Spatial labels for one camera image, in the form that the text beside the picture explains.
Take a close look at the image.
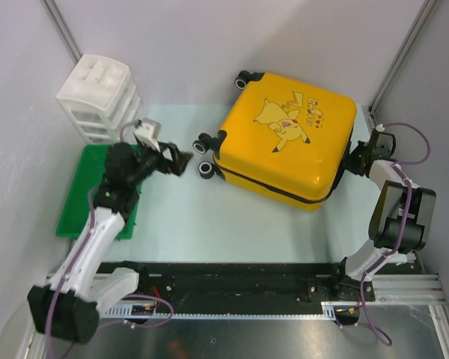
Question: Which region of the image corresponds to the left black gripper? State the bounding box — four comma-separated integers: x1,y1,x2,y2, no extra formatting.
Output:
129,140,194,187

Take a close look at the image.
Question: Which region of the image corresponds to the yellow Pikachu hard-shell suitcase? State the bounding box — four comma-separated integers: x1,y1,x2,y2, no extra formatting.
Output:
192,70,357,212

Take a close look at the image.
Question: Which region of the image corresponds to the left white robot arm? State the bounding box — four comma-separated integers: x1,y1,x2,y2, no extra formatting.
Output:
27,142,193,344

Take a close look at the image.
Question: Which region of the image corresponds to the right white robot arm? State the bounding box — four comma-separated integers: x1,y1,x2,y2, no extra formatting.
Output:
330,126,436,300

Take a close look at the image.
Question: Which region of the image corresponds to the green plastic tray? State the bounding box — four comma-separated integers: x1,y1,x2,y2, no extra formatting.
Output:
56,144,141,240

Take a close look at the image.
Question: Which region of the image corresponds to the white plastic drawer organizer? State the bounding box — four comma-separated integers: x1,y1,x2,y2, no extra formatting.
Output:
56,55,141,144

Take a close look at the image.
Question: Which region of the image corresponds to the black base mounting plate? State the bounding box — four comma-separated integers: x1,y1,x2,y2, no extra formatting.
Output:
93,261,424,319

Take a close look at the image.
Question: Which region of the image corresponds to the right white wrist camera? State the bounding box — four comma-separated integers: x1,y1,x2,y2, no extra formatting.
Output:
372,123,385,135

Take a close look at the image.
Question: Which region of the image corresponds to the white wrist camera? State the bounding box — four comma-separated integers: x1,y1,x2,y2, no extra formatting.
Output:
133,118,161,151
372,123,385,135

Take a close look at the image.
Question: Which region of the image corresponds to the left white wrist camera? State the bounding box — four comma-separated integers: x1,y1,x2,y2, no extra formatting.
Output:
133,118,161,151

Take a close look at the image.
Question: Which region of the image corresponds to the aluminium frame rail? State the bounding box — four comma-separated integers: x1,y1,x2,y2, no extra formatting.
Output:
54,275,446,325

